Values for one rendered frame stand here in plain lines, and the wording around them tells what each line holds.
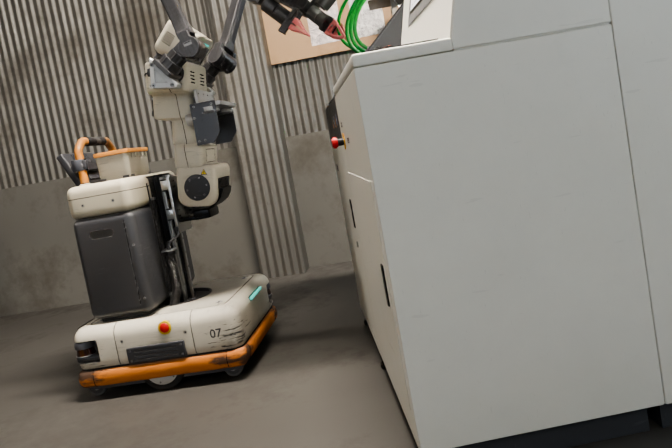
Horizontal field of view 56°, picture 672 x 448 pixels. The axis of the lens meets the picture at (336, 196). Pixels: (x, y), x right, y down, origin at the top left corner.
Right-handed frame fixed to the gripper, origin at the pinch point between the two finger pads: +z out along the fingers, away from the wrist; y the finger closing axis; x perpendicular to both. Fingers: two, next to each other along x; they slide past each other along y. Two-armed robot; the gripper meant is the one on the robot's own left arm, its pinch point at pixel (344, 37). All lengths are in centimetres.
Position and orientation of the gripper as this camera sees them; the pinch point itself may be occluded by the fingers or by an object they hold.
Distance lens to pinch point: 253.2
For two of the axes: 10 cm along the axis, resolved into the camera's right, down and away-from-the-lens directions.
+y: 4.7, 0.5, 8.8
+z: 6.7, 6.3, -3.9
